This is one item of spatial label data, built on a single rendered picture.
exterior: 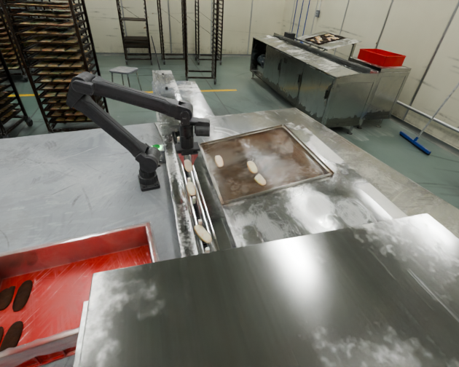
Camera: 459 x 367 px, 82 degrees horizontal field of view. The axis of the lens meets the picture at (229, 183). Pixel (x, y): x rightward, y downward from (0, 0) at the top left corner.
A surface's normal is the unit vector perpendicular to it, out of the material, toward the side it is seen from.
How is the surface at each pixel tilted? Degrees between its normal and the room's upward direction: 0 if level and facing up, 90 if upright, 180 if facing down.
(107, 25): 90
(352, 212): 10
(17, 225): 0
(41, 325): 0
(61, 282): 0
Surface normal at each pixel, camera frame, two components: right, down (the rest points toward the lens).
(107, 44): 0.26, 0.59
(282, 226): -0.11, -0.77
